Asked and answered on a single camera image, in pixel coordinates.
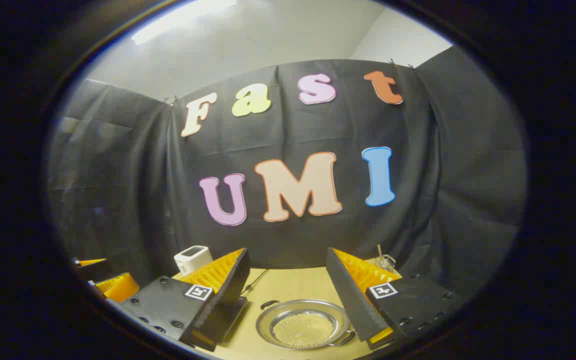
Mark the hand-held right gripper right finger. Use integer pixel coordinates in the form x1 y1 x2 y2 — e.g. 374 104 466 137
326 247 464 351

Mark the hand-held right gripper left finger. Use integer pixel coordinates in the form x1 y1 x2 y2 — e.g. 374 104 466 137
118 247 251 352

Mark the black induction cooktop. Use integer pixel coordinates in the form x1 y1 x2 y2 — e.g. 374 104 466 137
216 296 248 347

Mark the stainless steel pot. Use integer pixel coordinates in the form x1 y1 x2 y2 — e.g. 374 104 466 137
255 298 356 351

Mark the pile of pale beans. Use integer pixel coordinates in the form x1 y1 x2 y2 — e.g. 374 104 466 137
272 312 336 348

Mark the white toaster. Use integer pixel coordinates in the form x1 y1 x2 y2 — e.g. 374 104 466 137
174 245 214 277

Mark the black backdrop cloth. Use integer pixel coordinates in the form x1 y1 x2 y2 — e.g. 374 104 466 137
48 45 528 296

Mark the black power cable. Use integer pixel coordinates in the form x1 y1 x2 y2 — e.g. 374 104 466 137
240 268 270 296

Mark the wire mesh utensil holder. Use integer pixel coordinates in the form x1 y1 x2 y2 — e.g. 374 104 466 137
375 254 398 273

